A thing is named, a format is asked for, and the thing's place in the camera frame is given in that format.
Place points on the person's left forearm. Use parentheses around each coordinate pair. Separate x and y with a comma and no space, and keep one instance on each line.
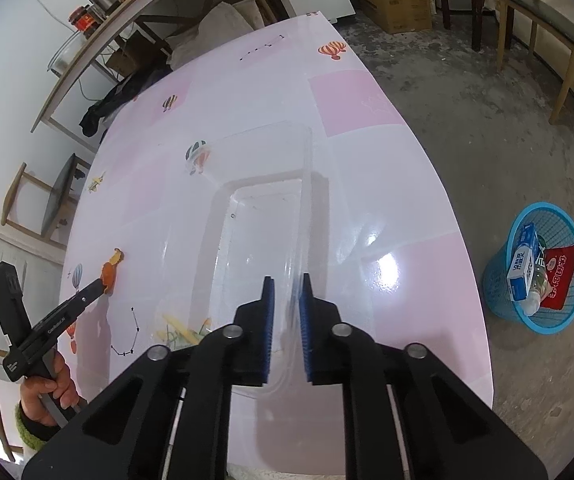
(34,432)

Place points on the black cloth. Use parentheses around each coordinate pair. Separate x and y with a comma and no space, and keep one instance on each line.
(107,110)

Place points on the open cardboard box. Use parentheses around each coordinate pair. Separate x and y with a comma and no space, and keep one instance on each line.
(397,5)

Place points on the person's left hand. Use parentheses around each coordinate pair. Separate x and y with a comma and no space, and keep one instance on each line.
(42,390)

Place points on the brown cardboard box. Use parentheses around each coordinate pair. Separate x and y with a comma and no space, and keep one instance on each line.
(129,57)

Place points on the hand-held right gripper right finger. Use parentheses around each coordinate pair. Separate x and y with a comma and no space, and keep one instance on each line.
(307,330)

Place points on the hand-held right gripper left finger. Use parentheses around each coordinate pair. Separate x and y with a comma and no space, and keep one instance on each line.
(267,330)

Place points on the blue plastic wastebasket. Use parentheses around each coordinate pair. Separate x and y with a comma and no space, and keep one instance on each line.
(499,285)

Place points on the clear plastic container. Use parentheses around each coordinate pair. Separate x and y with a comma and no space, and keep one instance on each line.
(262,230)

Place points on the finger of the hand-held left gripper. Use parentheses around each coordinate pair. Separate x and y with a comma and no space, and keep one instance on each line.
(84,296)

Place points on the red packaging bag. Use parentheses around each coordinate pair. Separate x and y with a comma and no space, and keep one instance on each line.
(562,275)

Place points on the red sauce jar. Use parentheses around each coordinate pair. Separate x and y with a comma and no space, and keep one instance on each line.
(86,22)

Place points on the white sack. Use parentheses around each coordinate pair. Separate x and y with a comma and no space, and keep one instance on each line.
(212,32)

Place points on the blue toothpaste box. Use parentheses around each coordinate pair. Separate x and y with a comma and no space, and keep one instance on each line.
(522,265)

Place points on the glass bowl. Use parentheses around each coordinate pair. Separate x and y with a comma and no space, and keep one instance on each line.
(67,55)

